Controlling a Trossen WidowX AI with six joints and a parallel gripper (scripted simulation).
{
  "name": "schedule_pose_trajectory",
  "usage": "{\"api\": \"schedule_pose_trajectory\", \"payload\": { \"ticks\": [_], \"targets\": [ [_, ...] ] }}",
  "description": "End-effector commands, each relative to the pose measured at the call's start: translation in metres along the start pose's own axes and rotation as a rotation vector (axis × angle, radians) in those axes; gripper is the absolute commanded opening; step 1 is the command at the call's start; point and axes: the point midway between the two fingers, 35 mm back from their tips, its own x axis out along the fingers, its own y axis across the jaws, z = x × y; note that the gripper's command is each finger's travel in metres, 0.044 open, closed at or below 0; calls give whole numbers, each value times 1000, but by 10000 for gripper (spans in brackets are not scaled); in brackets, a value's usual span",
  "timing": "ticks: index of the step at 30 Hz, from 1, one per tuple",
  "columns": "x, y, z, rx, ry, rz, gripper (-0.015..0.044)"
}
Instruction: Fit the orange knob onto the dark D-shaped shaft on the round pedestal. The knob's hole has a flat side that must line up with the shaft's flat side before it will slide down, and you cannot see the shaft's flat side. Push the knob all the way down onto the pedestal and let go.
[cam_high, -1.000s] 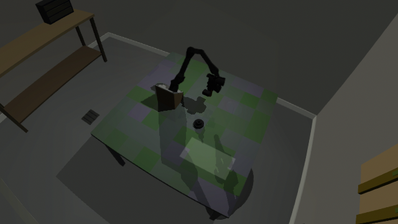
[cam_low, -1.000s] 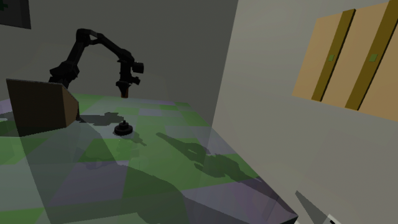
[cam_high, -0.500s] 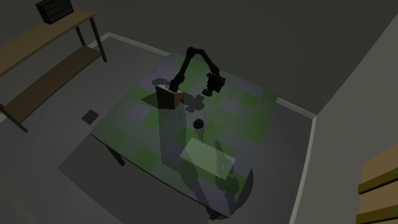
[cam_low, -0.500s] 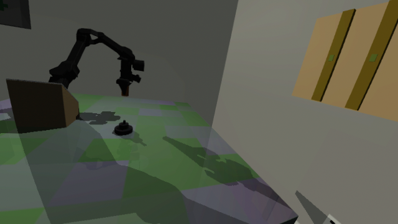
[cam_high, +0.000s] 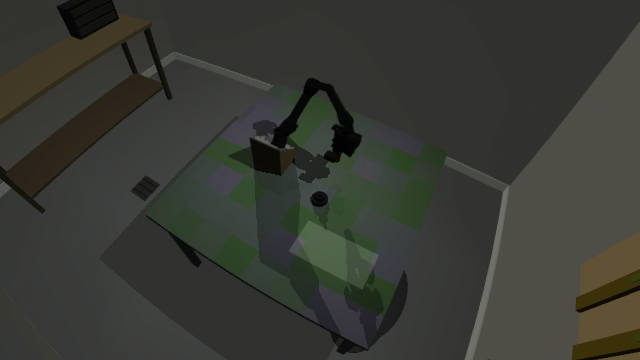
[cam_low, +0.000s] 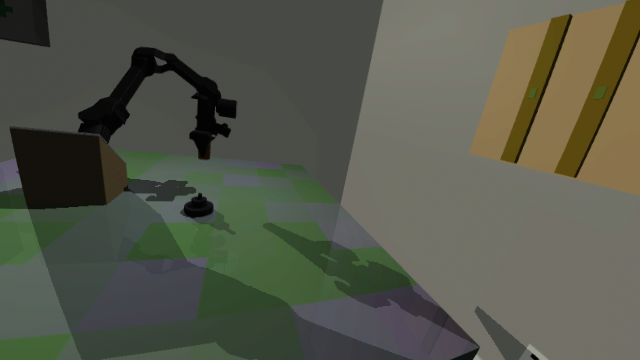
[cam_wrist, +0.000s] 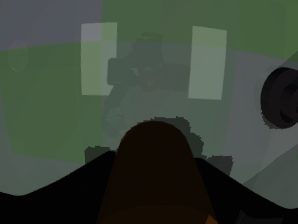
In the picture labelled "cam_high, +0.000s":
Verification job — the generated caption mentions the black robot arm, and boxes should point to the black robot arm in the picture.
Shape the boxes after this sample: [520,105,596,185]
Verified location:
[271,78,363,157]

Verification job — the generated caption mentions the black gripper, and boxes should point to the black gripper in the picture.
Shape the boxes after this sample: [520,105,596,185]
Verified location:
[324,138,346,163]

